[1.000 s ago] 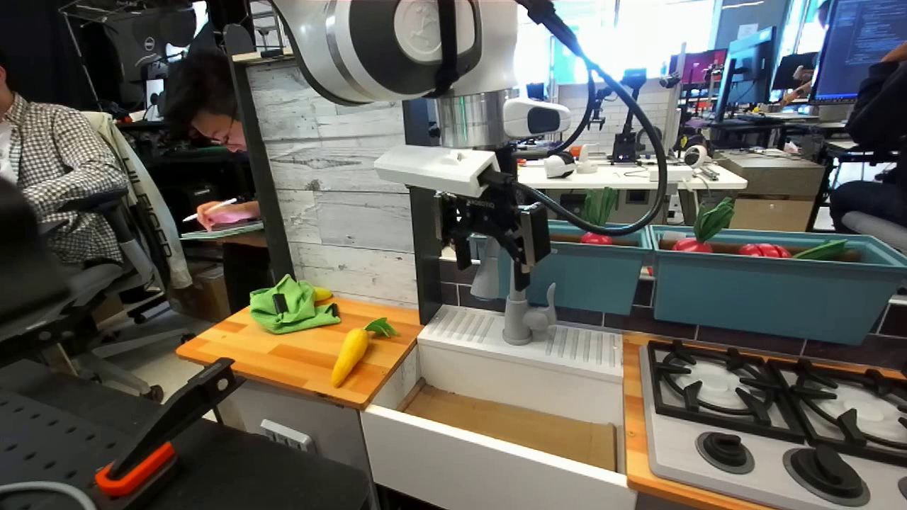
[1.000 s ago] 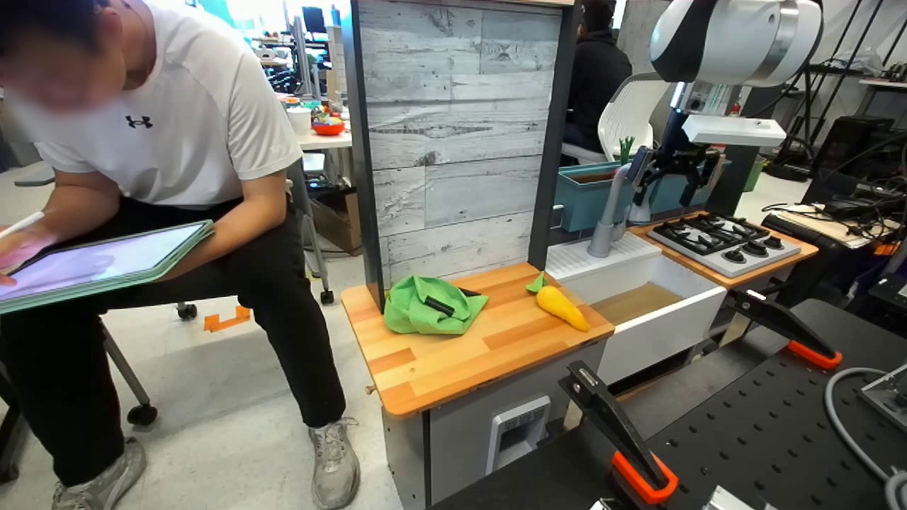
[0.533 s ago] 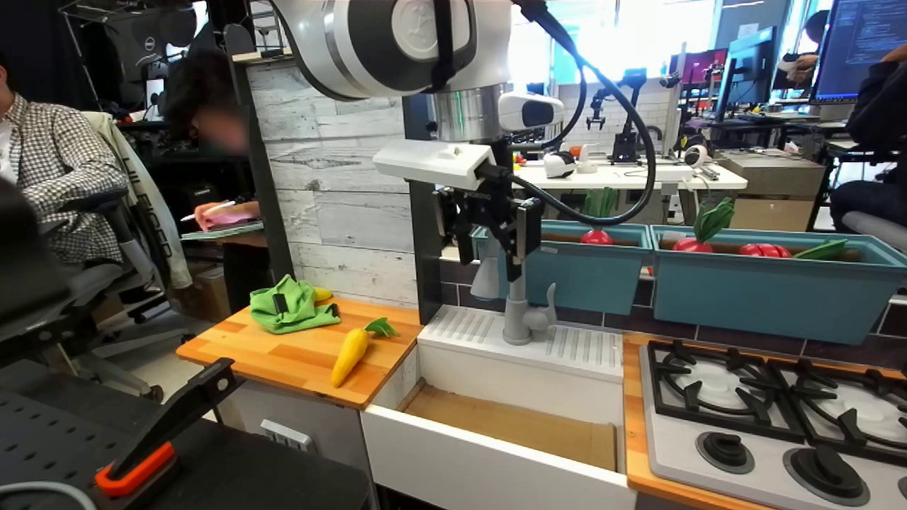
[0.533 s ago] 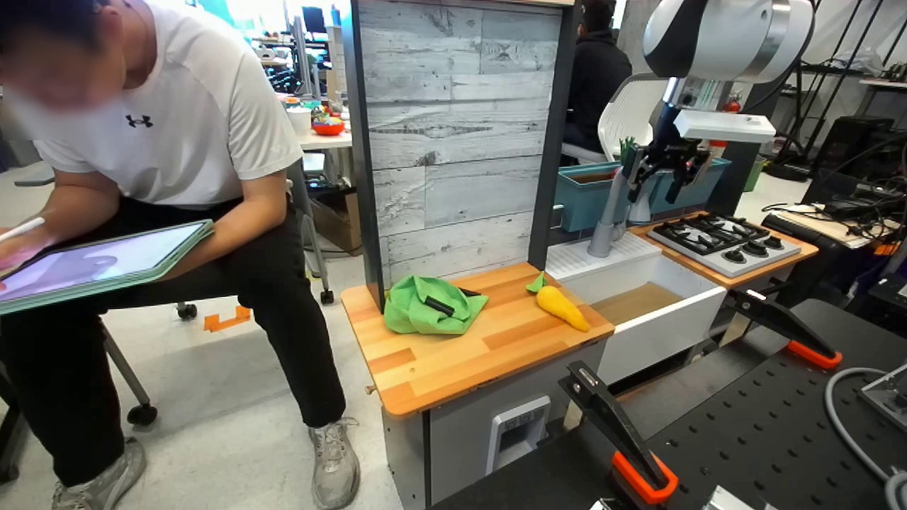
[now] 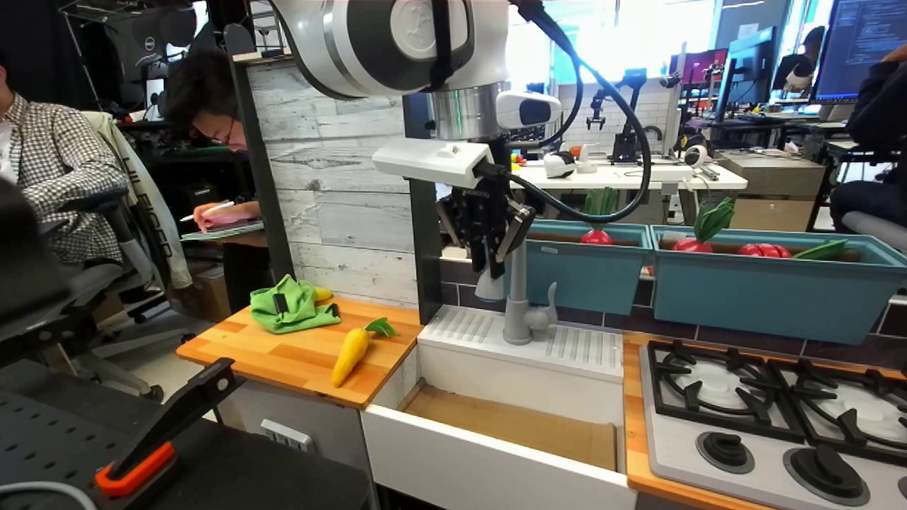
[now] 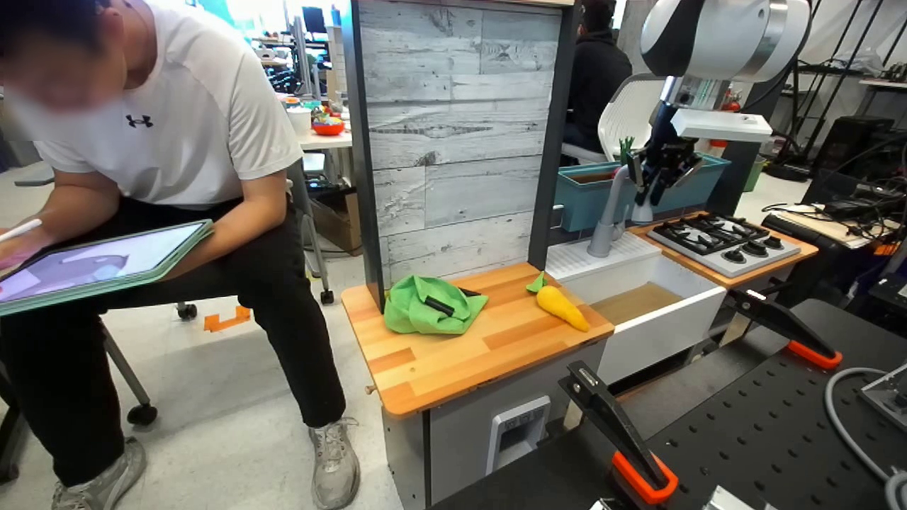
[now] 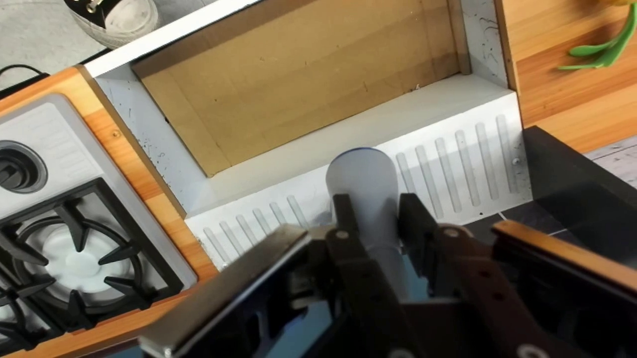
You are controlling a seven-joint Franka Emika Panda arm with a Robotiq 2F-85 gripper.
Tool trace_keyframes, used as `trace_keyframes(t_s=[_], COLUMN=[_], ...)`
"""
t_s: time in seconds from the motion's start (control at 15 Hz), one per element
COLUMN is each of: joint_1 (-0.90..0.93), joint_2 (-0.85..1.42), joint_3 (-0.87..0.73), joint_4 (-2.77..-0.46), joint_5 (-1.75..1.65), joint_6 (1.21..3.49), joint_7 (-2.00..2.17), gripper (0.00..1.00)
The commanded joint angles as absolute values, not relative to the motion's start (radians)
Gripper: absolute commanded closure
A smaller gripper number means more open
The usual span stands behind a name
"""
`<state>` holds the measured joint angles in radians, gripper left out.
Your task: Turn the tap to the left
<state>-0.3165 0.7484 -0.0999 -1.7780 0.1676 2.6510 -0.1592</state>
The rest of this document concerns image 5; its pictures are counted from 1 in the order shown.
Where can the grey toy tap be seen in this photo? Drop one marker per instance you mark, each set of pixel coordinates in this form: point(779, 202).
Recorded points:
point(518, 316)

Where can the wooden stove counter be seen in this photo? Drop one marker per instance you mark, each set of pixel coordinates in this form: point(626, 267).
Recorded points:
point(633, 425)

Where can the wooden butcher block counter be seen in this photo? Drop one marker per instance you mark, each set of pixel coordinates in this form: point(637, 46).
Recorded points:
point(284, 358)

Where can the grey cabinet with drawer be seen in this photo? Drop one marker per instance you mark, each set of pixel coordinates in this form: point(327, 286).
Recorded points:
point(284, 413)

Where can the red toy vegetable green leaves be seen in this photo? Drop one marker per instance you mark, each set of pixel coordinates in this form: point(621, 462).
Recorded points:
point(704, 226)

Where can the red toy radish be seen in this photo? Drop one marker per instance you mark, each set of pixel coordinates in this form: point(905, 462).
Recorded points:
point(596, 235)

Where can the yellow toy carrot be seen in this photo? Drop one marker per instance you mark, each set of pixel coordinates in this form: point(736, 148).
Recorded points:
point(349, 354)

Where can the person in plaid shirt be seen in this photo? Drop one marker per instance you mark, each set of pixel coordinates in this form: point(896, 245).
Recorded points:
point(59, 160)

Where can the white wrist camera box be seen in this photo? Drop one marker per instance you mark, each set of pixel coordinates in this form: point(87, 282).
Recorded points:
point(430, 160)

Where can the small teal planter box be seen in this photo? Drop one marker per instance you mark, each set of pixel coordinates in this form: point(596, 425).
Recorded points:
point(590, 279)

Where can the white background table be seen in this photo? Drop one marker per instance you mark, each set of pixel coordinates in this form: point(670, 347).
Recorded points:
point(643, 173)

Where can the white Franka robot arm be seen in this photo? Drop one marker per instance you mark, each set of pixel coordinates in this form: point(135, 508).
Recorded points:
point(378, 44)

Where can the black orange bar clamp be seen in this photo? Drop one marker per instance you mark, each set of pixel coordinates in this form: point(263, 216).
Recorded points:
point(161, 428)

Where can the long teal planter box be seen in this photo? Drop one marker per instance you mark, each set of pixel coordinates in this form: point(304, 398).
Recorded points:
point(776, 297)

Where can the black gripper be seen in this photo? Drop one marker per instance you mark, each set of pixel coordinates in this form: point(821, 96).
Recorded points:
point(478, 202)

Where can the green cloth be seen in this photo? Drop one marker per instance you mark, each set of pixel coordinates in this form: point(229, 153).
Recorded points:
point(287, 307)

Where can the small computer monitor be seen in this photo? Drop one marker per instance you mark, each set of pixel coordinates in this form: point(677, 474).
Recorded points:
point(750, 71)

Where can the grey wood backsplash panel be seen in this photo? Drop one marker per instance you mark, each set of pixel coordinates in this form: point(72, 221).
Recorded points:
point(330, 216)

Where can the tablet in green case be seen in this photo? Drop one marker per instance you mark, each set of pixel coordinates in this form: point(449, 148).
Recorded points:
point(232, 221)

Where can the black office chair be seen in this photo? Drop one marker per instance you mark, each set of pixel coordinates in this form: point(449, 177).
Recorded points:
point(38, 300)

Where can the large computer monitor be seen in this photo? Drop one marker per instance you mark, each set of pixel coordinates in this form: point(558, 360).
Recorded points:
point(860, 46)

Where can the red toy pepper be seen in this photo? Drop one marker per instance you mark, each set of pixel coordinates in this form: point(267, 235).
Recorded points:
point(763, 249)

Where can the beige box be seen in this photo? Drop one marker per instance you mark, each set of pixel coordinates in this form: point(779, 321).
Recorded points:
point(769, 187)

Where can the toy gas stove top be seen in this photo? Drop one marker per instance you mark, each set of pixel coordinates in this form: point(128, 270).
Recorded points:
point(718, 443)

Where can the white hanging jacket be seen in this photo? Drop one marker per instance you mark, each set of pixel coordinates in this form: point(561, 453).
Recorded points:
point(152, 208)

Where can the person with tablet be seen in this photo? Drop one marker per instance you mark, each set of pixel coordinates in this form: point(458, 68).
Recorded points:
point(213, 103)

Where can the white toy sink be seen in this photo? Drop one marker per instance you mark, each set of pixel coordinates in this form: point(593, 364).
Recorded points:
point(512, 377)

